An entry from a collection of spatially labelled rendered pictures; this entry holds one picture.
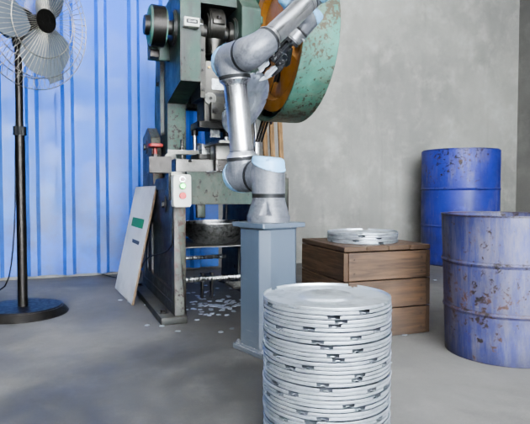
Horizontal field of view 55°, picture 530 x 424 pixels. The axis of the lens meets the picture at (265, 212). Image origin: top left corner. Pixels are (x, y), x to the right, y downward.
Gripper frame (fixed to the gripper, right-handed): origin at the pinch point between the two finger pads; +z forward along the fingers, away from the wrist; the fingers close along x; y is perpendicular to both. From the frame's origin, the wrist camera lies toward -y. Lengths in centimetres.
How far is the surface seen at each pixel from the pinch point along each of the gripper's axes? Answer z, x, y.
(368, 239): 15, 80, 6
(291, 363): 32, 87, 106
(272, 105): 9, -4, -50
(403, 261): 11, 95, 5
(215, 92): 20.6, -18.7, -18.1
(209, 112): 29.0, -13.9, -16.0
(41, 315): 137, 7, 25
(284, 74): -7.4, -9.3, -46.0
